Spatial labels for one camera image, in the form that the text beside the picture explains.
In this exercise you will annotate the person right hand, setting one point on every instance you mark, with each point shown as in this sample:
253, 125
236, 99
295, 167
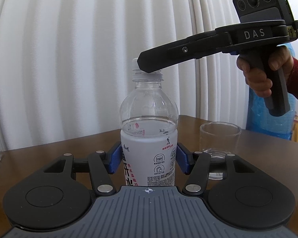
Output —
257, 80

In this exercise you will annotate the blue plastic bag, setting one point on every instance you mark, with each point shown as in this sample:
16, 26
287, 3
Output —
259, 120

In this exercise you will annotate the clear drinking glass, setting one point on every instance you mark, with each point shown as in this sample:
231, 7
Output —
219, 139

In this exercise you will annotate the white bottle cap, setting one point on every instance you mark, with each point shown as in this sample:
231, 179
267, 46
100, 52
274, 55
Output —
135, 66

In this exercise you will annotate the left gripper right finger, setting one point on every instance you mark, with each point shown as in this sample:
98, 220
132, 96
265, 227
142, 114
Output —
185, 159

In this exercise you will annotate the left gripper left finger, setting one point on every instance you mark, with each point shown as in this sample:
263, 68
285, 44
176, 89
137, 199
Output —
113, 158

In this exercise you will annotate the white curtain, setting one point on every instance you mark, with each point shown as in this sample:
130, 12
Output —
65, 65

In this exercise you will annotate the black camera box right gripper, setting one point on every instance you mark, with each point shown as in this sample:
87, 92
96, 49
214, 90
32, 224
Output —
260, 10

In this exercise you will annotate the clear plastic water bottle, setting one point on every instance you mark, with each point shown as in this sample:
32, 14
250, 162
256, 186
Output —
149, 134

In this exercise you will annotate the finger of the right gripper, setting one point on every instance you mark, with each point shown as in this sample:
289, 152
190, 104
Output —
192, 47

